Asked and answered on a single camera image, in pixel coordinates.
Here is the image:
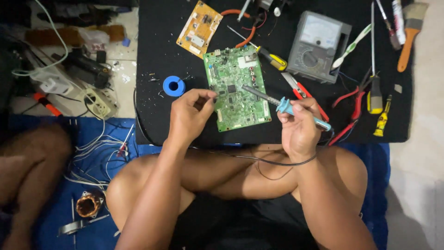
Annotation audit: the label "person's right hand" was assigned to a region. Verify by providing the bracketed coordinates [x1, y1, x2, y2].
[277, 98, 324, 164]

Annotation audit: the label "person's left hand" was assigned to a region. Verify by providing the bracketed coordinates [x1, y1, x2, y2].
[166, 88, 219, 147]

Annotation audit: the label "blue handled soldering iron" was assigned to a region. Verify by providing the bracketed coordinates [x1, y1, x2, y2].
[241, 85, 333, 132]

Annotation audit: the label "blue solder spool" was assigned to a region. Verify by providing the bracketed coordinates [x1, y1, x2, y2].
[162, 75, 186, 97]

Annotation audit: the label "red utility knife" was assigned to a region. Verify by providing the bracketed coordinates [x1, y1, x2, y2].
[281, 72, 330, 123]

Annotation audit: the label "black work mat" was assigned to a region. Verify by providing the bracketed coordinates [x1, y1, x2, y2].
[135, 0, 415, 147]

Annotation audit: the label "green circuit board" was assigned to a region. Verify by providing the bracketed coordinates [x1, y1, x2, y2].
[203, 45, 272, 133]

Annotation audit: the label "small red screwdriver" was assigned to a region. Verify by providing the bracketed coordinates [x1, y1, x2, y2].
[117, 124, 135, 158]

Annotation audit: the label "person's legs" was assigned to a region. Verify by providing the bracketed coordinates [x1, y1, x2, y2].
[105, 144, 369, 233]

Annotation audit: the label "small yellow screwdriver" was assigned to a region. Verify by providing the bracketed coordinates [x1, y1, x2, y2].
[373, 94, 393, 138]

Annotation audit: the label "long yellow black screwdriver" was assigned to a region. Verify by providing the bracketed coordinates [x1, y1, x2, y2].
[367, 0, 384, 115]

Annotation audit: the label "white power strip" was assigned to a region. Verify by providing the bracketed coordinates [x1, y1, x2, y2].
[83, 88, 119, 121]

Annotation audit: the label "yellow circuit board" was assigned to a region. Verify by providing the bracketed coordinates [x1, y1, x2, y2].
[176, 0, 224, 60]

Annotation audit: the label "grey analog multimeter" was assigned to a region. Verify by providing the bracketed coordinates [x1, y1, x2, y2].
[286, 10, 353, 85]

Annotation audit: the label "white green toothbrush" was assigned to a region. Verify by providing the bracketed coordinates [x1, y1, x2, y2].
[331, 23, 373, 70]

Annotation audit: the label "black shorts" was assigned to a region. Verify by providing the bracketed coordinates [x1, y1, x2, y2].
[169, 193, 321, 250]

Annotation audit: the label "black electrical device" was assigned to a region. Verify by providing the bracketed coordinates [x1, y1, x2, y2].
[51, 48, 112, 90]

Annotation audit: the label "silver metal tool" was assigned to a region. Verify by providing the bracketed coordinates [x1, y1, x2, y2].
[237, 0, 251, 22]

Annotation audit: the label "copper motor coil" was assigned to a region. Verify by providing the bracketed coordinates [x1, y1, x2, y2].
[75, 190, 105, 219]

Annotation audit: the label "white power adapter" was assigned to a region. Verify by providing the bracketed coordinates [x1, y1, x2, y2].
[31, 65, 74, 95]

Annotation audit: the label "orange black screwdriver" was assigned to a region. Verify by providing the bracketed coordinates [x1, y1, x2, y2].
[33, 92, 63, 117]

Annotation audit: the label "white tube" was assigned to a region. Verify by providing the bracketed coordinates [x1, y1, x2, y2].
[392, 0, 407, 45]

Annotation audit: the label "blue floor mat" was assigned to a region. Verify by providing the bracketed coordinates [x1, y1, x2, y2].
[0, 114, 391, 250]

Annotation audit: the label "black soldering iron cable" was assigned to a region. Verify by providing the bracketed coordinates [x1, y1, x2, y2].
[189, 129, 335, 182]

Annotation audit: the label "red handled cutters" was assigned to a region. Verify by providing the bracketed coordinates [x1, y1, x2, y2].
[327, 67, 374, 147]

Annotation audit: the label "bundle of white wires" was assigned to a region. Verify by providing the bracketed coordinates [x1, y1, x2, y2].
[63, 117, 135, 190]

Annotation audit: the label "orange handled pliers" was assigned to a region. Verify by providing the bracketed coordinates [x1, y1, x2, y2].
[220, 9, 267, 49]

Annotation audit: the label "wooden handled paintbrush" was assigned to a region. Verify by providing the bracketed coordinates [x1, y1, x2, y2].
[397, 2, 430, 73]

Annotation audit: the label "pale green cable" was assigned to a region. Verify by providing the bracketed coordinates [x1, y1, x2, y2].
[11, 0, 69, 77]

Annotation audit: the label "metal clamp bracket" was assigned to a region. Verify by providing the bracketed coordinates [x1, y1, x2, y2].
[57, 214, 111, 237]

